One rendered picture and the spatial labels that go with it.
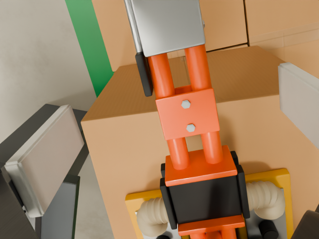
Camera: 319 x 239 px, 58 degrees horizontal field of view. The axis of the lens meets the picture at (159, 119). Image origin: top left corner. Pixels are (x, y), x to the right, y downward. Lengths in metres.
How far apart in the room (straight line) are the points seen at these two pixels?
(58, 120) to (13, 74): 1.45
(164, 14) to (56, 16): 1.21
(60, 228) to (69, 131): 0.76
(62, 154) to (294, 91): 0.13
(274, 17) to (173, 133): 0.62
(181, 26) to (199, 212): 0.22
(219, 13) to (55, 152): 0.73
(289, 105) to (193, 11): 0.15
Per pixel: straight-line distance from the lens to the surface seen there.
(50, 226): 0.94
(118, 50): 0.86
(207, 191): 0.36
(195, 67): 0.30
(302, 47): 0.92
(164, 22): 0.29
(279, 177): 0.53
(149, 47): 0.29
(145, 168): 0.52
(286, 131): 0.51
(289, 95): 0.17
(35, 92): 1.60
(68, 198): 0.85
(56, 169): 0.16
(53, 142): 0.16
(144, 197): 0.53
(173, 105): 0.31
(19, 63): 1.59
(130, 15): 0.30
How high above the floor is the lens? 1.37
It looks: 66 degrees down
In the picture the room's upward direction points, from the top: 175 degrees counter-clockwise
